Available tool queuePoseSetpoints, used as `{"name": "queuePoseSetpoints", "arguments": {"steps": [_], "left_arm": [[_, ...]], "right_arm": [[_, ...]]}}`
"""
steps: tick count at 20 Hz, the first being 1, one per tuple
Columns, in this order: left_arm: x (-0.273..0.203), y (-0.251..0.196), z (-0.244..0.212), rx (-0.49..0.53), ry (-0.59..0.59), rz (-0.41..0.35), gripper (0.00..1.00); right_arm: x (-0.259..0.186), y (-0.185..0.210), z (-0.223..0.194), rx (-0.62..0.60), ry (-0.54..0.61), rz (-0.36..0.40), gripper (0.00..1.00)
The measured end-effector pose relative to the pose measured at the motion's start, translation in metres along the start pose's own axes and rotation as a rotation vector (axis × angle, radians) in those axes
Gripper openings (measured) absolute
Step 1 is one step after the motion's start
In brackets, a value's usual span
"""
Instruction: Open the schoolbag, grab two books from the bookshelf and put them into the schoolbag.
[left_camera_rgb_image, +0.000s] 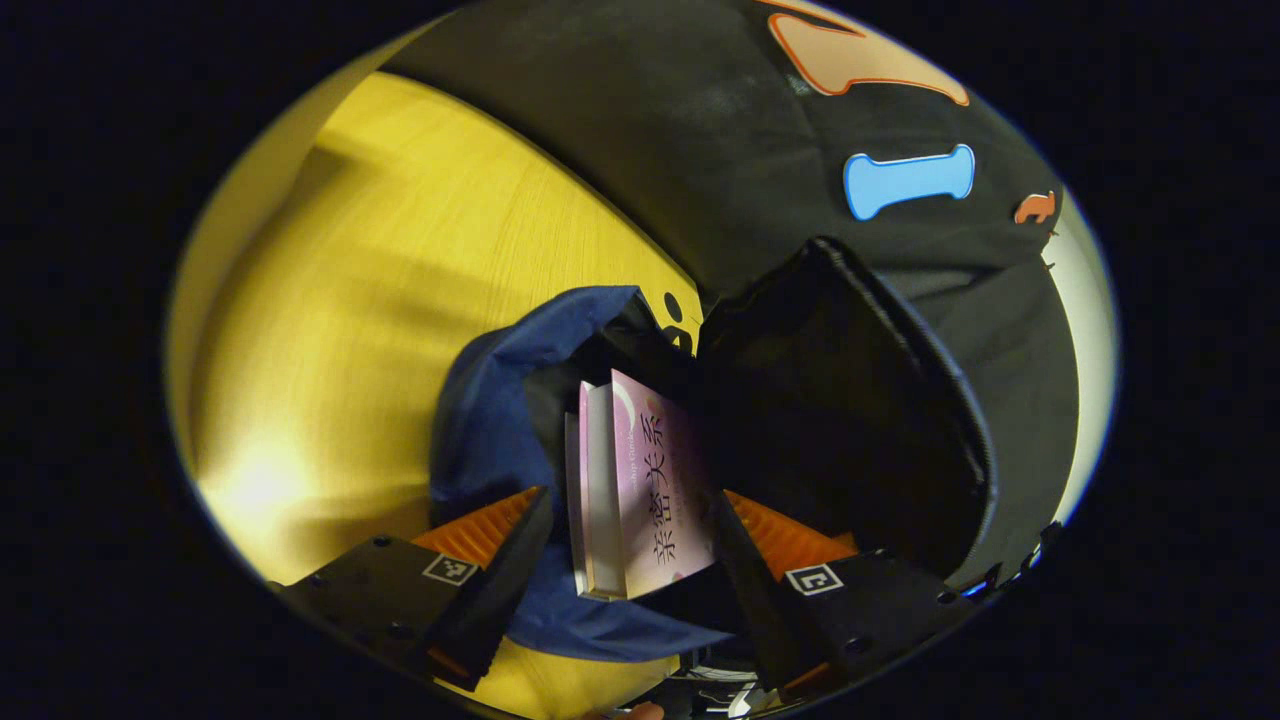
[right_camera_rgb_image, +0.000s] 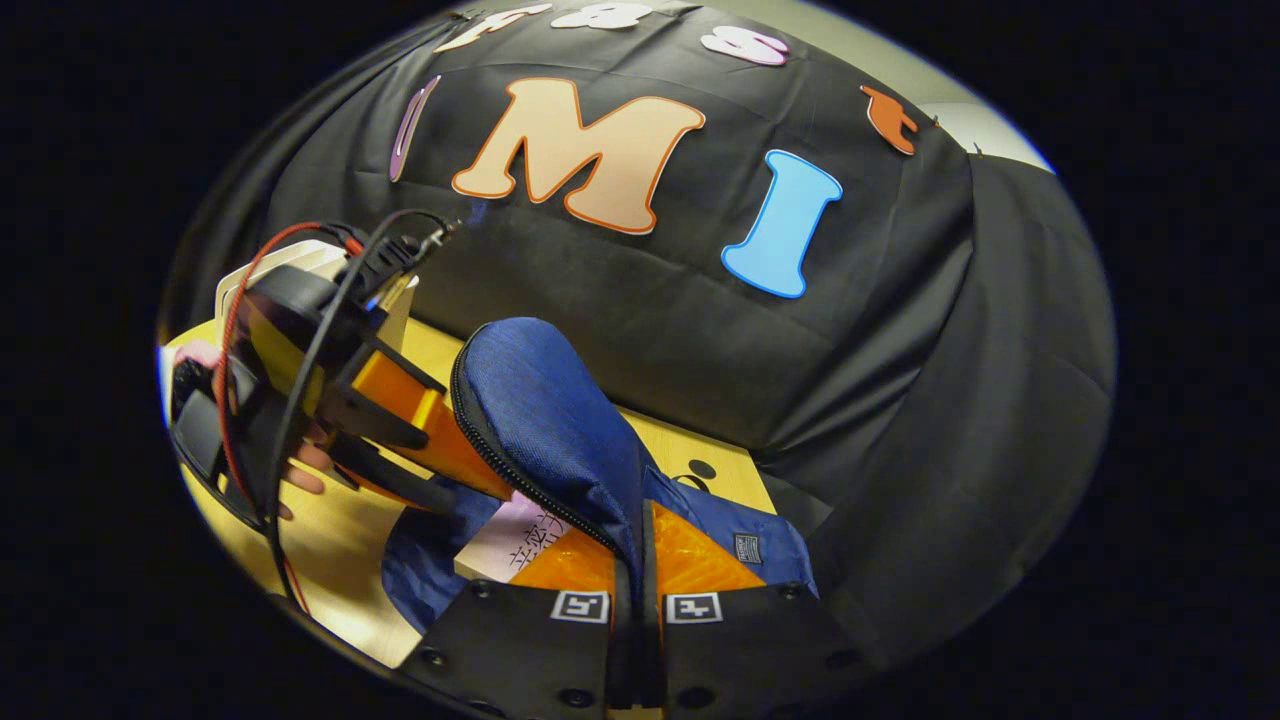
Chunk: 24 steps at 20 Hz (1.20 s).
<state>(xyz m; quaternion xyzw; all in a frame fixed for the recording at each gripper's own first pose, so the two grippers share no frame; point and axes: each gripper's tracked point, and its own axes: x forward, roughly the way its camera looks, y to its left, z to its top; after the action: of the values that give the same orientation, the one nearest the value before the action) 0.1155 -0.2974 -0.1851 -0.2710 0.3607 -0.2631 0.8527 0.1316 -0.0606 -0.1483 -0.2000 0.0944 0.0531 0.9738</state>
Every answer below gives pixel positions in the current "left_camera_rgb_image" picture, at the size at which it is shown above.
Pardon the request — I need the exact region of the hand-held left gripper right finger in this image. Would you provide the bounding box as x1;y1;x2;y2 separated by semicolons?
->
712;490;976;701

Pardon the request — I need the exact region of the pink book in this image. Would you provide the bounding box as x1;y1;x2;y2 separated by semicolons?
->
565;369;717;601

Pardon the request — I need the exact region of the blue schoolbag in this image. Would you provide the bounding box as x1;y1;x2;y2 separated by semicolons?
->
430;237;999;663

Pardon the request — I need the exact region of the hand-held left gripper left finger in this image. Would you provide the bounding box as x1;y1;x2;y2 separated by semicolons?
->
270;487;556;693

